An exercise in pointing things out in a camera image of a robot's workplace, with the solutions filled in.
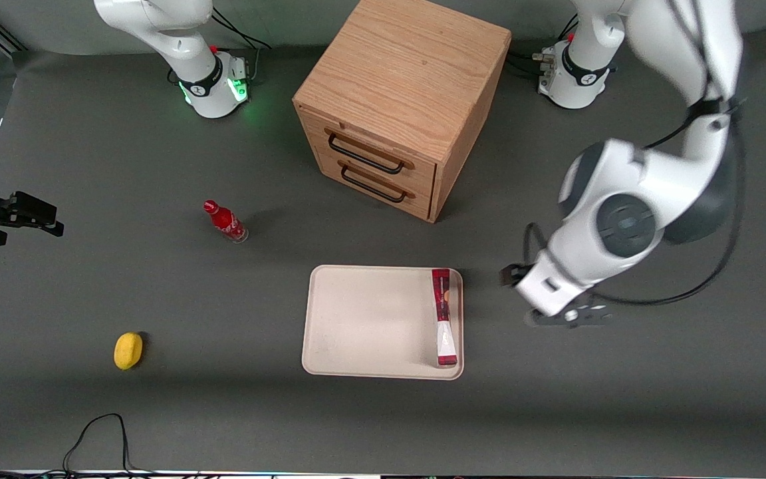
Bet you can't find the red cookie box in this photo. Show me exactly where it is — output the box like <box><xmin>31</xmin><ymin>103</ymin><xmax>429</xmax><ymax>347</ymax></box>
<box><xmin>430</xmin><ymin>267</ymin><xmax>459</xmax><ymax>369</ymax></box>

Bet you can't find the beige rectangular tray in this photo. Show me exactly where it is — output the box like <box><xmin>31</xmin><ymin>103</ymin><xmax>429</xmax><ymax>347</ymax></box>
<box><xmin>301</xmin><ymin>265</ymin><xmax>465</xmax><ymax>381</ymax></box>

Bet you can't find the yellow lemon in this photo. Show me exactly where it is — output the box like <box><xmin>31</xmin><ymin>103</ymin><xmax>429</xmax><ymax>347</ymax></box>
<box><xmin>114</xmin><ymin>332</ymin><xmax>144</xmax><ymax>371</ymax></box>

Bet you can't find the red cola bottle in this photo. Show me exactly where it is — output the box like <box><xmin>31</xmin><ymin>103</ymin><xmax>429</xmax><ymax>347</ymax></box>
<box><xmin>203</xmin><ymin>199</ymin><xmax>249</xmax><ymax>244</ymax></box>

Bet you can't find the wooden drawer front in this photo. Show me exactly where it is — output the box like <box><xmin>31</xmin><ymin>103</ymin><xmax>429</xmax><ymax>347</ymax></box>
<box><xmin>315</xmin><ymin>146</ymin><xmax>434</xmax><ymax>221</ymax></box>
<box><xmin>298</xmin><ymin>106</ymin><xmax>438</xmax><ymax>195</ymax></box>

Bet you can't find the wooden drawer cabinet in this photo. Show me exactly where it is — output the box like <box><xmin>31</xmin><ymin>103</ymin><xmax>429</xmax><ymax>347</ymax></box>
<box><xmin>293</xmin><ymin>0</ymin><xmax>513</xmax><ymax>224</ymax></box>

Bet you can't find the aluminium frame rail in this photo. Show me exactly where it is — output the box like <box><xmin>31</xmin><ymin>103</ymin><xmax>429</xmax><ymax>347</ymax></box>
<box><xmin>0</xmin><ymin>11</ymin><xmax>29</xmax><ymax>55</ymax></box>

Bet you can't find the black looped table cable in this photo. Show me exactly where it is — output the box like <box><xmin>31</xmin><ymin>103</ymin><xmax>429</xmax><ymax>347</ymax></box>
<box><xmin>62</xmin><ymin>413</ymin><xmax>135</xmax><ymax>475</ymax></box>

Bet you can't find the black drawer handle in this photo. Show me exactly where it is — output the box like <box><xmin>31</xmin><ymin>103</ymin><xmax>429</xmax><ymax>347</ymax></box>
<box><xmin>326</xmin><ymin>128</ymin><xmax>416</xmax><ymax>176</ymax></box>
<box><xmin>339</xmin><ymin>162</ymin><xmax>416</xmax><ymax>204</ymax></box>

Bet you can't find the black left arm base cable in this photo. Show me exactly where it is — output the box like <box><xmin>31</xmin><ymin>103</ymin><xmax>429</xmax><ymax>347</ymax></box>
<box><xmin>508</xmin><ymin>15</ymin><xmax>579</xmax><ymax>75</ymax></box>

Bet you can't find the black arm base cable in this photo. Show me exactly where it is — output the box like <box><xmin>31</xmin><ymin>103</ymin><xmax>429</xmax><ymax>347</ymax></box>
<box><xmin>211</xmin><ymin>7</ymin><xmax>273</xmax><ymax>84</ymax></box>
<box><xmin>508</xmin><ymin>15</ymin><xmax>579</xmax><ymax>75</ymax></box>

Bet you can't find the black right arm base cable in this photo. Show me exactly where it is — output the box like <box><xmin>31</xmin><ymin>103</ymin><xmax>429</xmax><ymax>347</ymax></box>
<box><xmin>211</xmin><ymin>7</ymin><xmax>273</xmax><ymax>84</ymax></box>

